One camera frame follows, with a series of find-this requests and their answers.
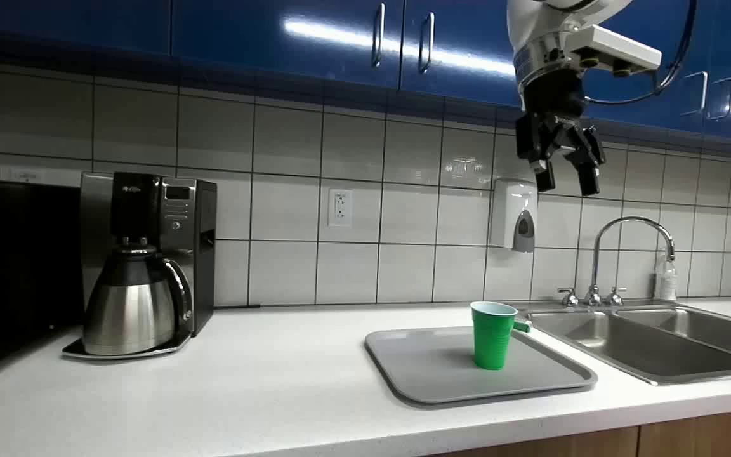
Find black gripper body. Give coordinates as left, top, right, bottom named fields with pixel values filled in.
left=514, top=68, right=590, bottom=163

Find green plastic cup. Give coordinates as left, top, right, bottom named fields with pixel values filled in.
left=468, top=302, right=517, bottom=371

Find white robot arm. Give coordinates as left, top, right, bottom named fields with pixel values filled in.
left=505, top=0, right=628, bottom=194

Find grey plastic tray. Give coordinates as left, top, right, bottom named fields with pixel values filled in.
left=364, top=328, right=597, bottom=406

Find white soap dispenser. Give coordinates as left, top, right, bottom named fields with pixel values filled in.
left=490, top=181, right=538, bottom=252

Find chrome gooseneck faucet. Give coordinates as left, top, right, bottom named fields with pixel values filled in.
left=555, top=212, right=680, bottom=309

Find blue upper cabinets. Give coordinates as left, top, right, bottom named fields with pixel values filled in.
left=0, top=0, right=731, bottom=141

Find clear soap bottle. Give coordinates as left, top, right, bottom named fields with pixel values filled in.
left=651, top=259, right=678, bottom=300

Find stainless steel double sink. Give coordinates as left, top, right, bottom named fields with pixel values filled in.
left=526, top=305, right=731, bottom=386

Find wooden lower cabinets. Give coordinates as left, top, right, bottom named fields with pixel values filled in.
left=438, top=414, right=731, bottom=457

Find black steel coffee maker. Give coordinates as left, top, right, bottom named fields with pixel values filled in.
left=62, top=172, right=215, bottom=361

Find steel coffee carafe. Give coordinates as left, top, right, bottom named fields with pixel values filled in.
left=80, top=249, right=193, bottom=357

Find black microwave oven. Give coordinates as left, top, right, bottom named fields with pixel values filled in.
left=0, top=181, right=83, bottom=363

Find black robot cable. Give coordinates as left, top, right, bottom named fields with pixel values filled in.
left=586, top=0, right=699, bottom=109

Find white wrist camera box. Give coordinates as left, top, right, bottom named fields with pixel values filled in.
left=565, top=24, right=661, bottom=75

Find white wall outlet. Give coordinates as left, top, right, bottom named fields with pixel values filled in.
left=326, top=188, right=353, bottom=229

